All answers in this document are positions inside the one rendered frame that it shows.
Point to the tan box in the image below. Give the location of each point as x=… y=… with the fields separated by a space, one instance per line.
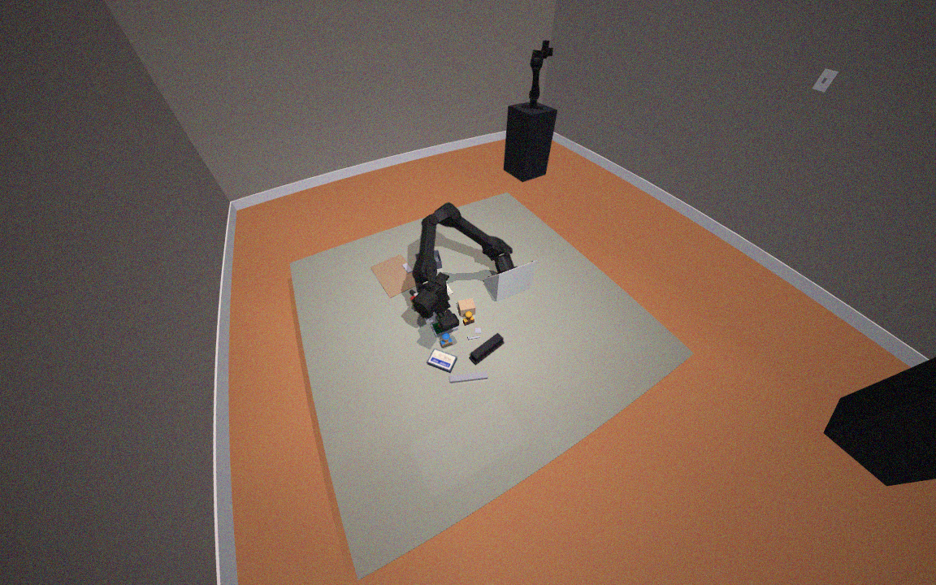
x=466 y=305

